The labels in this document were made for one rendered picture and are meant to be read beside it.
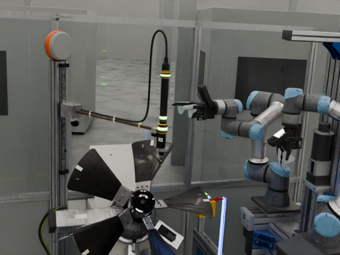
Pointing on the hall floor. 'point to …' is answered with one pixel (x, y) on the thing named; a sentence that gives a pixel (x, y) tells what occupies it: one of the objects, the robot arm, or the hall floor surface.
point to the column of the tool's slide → (60, 247)
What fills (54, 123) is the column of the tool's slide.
